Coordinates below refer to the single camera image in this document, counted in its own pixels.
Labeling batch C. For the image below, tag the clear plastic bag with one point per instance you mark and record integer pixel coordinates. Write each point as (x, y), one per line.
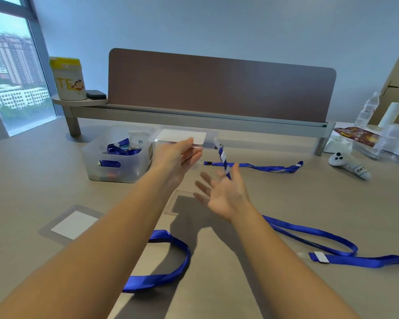
(394, 142)

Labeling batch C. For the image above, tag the dark red snack bag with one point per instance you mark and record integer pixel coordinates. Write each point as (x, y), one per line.
(355, 134)

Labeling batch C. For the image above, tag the grey metal desk shelf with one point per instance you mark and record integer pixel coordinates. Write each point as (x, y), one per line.
(252, 126)

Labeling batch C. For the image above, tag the brown desk divider panel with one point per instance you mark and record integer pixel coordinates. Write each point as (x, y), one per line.
(219, 86)

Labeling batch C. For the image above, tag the person's left hand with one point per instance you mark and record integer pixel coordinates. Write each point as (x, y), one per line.
(169, 166)

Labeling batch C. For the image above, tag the white canister with yellow lid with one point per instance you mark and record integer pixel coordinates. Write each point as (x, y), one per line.
(68, 83)

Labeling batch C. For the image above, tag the white handheld controller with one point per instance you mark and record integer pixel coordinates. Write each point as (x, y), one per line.
(339, 159)

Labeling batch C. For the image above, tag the window with grey frame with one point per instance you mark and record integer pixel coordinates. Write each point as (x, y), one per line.
(13, 63)

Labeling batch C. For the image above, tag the translucent plastic storage bin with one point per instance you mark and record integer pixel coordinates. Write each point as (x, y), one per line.
(126, 172)

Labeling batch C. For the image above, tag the person's right hand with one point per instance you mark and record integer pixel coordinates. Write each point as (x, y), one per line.
(226, 199)

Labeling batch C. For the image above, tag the small black case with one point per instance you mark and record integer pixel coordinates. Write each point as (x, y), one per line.
(96, 94)

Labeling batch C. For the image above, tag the white paper roll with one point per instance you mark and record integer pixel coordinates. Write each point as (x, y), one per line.
(390, 114)

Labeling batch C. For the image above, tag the clear plastic water bottle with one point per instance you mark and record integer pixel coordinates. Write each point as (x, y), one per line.
(367, 112)

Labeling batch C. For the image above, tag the clear card holder white insert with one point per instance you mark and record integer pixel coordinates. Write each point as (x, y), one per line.
(183, 136)
(73, 225)

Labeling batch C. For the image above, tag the clear plastic ball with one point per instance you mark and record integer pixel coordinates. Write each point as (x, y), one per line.
(139, 139)

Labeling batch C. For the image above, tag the person's right forearm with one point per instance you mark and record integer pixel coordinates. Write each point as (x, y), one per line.
(286, 272)

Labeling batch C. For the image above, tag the white paper box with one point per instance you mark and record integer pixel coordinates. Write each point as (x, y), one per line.
(337, 142)

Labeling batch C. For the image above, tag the person's left forearm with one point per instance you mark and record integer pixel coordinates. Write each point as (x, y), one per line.
(79, 262)

